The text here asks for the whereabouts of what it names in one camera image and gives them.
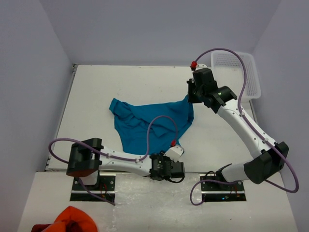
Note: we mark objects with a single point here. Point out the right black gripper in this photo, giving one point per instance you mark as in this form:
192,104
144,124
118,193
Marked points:
191,99

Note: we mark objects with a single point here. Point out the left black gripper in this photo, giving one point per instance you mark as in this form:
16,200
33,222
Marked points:
166,157

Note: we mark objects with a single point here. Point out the blue t shirt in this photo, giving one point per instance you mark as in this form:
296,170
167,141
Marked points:
167,122

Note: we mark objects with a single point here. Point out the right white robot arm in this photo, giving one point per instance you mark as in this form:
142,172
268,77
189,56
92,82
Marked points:
267,154

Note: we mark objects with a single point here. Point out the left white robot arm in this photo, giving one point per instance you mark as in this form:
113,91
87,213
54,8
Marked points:
89,157

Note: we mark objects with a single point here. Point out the white plastic basket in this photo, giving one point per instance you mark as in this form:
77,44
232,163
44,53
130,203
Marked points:
228,71

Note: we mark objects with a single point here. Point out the orange t shirt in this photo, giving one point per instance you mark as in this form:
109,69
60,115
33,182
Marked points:
73,220

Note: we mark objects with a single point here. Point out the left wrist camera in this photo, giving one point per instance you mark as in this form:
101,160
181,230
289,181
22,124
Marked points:
174,152

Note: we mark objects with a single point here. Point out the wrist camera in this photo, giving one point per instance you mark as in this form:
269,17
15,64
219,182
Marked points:
196,66
174,152

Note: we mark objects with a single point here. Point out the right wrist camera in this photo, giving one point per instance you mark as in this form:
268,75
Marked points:
196,66

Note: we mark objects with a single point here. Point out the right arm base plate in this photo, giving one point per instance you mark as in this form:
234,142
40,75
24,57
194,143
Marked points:
214,192

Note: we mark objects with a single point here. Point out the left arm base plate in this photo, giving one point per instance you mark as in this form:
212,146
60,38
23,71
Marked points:
104,188

